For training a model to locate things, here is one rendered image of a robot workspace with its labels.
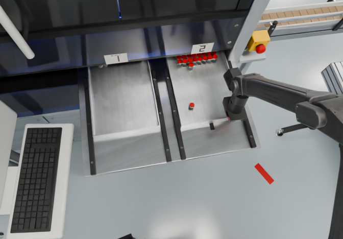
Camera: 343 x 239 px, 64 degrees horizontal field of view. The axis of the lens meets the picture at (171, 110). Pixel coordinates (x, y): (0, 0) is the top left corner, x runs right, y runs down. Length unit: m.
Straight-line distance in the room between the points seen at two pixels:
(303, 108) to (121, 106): 0.75
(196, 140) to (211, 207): 0.93
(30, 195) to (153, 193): 0.95
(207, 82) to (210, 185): 0.95
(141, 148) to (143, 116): 0.13
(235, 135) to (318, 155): 1.25
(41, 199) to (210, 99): 0.77
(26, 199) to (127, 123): 0.46
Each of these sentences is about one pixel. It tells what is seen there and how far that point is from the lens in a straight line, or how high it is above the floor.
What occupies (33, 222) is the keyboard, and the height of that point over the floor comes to 0.83.
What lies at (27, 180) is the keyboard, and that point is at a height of 0.83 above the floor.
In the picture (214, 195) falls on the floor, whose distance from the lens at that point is 1.98.
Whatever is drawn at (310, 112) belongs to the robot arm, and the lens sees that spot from 0.59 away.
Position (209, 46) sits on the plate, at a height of 1.03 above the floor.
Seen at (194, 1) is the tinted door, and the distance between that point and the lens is 0.93.
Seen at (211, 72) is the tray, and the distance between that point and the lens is 1.24.
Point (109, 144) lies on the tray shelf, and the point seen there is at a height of 0.88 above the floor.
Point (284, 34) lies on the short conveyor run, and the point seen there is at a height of 0.89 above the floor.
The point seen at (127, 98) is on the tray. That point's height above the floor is 0.88.
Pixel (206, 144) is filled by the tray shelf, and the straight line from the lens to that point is 1.11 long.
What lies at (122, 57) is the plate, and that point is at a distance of 1.09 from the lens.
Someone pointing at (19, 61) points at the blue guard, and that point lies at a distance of 1.11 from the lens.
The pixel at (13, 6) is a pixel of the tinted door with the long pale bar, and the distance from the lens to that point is 0.91.
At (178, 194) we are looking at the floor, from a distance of 1.95.
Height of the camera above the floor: 1.93
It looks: 67 degrees down
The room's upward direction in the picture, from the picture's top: 9 degrees clockwise
